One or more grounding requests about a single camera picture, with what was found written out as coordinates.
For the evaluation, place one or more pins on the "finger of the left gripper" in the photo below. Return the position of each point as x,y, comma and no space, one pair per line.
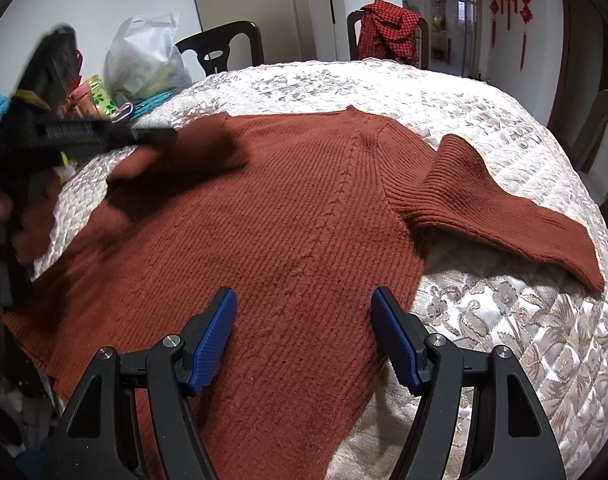
121,136

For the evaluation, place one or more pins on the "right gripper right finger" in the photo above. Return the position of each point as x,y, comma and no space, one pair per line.
509,434

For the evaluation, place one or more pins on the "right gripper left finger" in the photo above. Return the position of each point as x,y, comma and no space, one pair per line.
98,436

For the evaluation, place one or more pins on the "rust red knit sweater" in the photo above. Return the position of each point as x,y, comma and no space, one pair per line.
303,216

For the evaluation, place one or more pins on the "green patterned package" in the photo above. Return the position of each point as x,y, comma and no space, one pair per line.
101,98

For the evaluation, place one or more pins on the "teal woven basket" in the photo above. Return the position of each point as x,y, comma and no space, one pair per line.
146,106

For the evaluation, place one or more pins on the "red gift bag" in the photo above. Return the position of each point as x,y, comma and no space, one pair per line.
80,103

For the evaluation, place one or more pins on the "white plastic bag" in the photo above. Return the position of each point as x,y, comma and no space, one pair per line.
143,59

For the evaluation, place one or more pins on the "cream quilted bedspread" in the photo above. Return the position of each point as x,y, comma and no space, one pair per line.
475,294

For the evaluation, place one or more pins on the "dark wooden chair left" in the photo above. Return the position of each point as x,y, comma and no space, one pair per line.
213,46

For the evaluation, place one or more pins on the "dark wooden chair with garment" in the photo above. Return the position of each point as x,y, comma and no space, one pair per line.
422,39

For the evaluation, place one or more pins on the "red black checked garment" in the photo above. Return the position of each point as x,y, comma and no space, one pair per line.
387,32

